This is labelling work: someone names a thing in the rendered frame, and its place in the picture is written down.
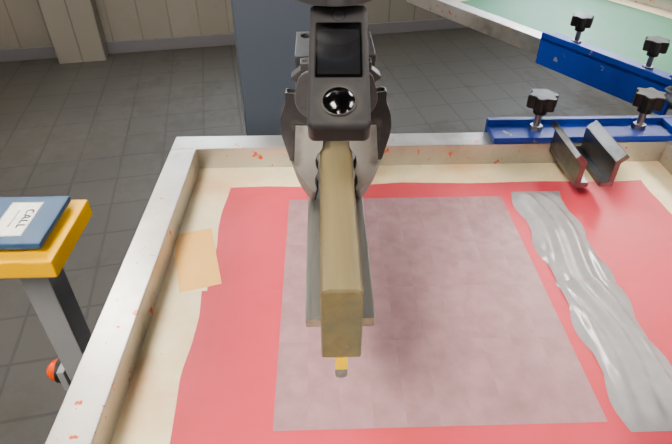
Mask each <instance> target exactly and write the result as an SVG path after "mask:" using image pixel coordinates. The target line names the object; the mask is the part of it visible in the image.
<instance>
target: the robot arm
mask: <svg viewBox="0 0 672 444"><path fill-rule="evenodd" d="M297 1H300V2H302V3H306V4H310V5H314V6H312V7H311V8H310V22H309V32H297V34H296V46H295V70H294V71H293V72H292V73H291V80H292V81H294V82H295V89H291V88H286V89H285V102H284V104H283V106H282V112H281V121H280V129H281V135H282V138H283V141H284V144H285V147H286V150H287V153H288V156H289V159H290V161H291V163H292V165H293V168H294V171H295V174H296V176H297V179H298V181H299V183H300V185H301V187H302V188H303V190H304V191H305V193H306V194H307V195H308V196H309V198H310V199H312V200H316V197H317V193H318V180H317V178H316V175H317V173H318V160H317V158H316V157H317V155H318V153H319V152H320V151H321V150H322V147H323V141H349V145H350V149H351V150H352V151H353V152H354V154H355V158H354V160H353V165H354V172H355V174H356V176H355V179H354V185H355V196H356V199H360V198H362V196H363V195H364V194H365V192H366V191H367V190H368V188H369V187H370V185H371V183H372V181H373V179H374V177H375V174H376V172H377V169H378V167H379V164H380V161H381V159H382V157H383V154H384V151H385V148H386V145H387V142H388V139H389V136H390V132H391V125H392V121H391V114H390V109H389V105H388V103H387V90H386V87H378V88H376V84H375V82H376V81H378V80H379V79H381V76H380V71H379V70H377V69H376V68H375V61H376V53H375V49H374V45H373V41H372V37H371V32H370V31H368V19H367V8H366V7H365V6H363V5H359V4H364V3H367V2H370V1H372V0H297ZM355 5H359V6H355ZM305 37H309V38H305Z"/></svg>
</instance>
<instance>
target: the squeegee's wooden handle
mask: <svg viewBox="0 0 672 444"><path fill-rule="evenodd" d="M363 306H364V288H363V277H362V265H361V254H360V242H359V231H358V219H357V208H356V196H355V185H354V173H353V162H352V150H351V149H350V145H349V141H323V147H322V150H321V151H320V314H321V352H322V357H359V356H361V347H362V327H363Z"/></svg>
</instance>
